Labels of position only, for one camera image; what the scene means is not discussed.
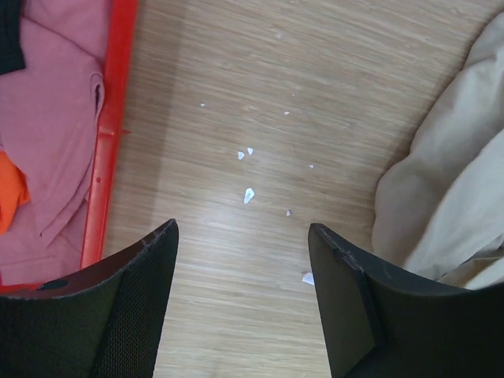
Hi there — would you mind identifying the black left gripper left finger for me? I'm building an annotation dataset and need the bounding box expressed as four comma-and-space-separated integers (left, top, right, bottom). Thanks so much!
1, 220, 179, 377

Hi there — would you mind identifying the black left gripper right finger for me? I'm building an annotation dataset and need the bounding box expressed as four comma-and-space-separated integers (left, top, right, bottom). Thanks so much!
308, 223, 503, 377

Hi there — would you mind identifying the beige t shirt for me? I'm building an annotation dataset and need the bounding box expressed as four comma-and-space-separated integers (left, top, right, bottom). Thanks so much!
372, 16, 503, 290

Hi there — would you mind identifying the orange t shirt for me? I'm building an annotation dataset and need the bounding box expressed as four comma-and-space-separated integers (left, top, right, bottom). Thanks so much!
0, 152, 31, 235

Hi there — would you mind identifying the red plastic bin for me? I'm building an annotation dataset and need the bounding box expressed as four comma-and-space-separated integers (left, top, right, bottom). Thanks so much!
0, 0, 139, 296

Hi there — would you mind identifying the pink t shirt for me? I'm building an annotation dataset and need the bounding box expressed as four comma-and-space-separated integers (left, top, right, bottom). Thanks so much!
0, 0, 109, 292

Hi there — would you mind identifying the black t shirt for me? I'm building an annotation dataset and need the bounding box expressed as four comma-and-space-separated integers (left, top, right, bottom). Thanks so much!
0, 0, 25, 75

